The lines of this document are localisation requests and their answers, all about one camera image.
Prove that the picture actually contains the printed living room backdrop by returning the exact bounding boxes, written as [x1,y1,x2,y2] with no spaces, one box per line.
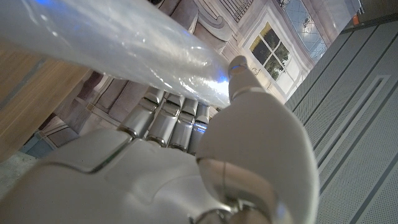
[18,0,363,159]

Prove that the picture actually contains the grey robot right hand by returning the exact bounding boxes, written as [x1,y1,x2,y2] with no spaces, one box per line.
[0,55,320,224]

